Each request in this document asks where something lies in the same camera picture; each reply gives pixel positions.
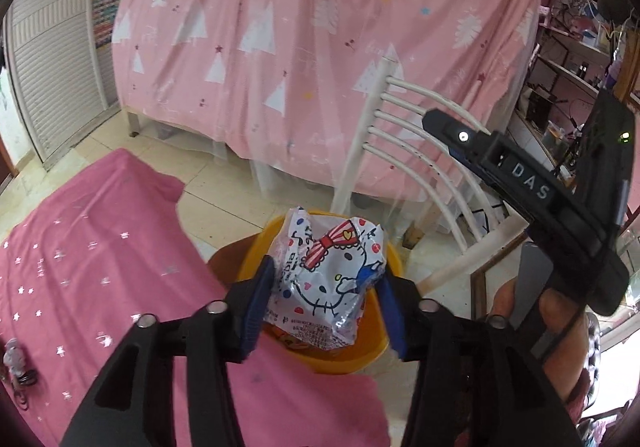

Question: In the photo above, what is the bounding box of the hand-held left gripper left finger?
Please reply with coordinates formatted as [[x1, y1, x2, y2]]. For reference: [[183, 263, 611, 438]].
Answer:
[[60, 256, 277, 447]]

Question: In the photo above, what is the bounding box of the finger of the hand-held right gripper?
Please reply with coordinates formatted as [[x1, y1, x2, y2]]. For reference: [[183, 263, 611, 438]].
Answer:
[[421, 108, 502, 164]]

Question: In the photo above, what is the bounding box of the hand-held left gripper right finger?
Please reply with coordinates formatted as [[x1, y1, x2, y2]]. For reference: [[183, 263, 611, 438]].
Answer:
[[376, 267, 581, 447]]

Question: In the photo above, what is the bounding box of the yellow plastic bin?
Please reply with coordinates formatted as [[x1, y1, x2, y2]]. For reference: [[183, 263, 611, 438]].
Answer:
[[236, 211, 403, 375]]

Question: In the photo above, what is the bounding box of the white cartoon cat snack packet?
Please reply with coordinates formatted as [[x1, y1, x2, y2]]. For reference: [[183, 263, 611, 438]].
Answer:
[[264, 207, 387, 348]]

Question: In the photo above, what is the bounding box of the person's right forearm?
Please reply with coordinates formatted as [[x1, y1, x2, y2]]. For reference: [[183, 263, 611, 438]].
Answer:
[[555, 317, 607, 447]]

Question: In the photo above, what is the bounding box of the person's right hand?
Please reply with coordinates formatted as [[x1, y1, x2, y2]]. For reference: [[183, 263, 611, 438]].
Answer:
[[486, 277, 595, 404]]

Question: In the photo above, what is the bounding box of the white wooden chair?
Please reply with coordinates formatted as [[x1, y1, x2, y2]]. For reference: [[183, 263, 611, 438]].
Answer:
[[330, 56, 531, 295]]

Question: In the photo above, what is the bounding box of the pink star print tablecloth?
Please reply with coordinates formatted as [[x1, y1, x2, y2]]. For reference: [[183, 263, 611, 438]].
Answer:
[[0, 148, 393, 447]]

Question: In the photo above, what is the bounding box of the pink tree-print bed cover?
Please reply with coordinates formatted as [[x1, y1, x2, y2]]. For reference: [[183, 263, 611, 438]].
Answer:
[[111, 0, 548, 203]]

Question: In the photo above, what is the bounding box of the small grey white object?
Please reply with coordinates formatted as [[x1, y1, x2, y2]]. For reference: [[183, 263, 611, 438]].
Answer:
[[2, 338, 26, 371]]

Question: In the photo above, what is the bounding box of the cluttered wall shelf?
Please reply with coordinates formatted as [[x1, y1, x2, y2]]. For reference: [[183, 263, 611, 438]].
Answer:
[[515, 0, 640, 188]]

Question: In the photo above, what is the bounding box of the colourful grid wall poster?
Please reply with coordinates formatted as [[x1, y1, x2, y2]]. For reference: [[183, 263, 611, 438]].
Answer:
[[91, 0, 126, 49]]

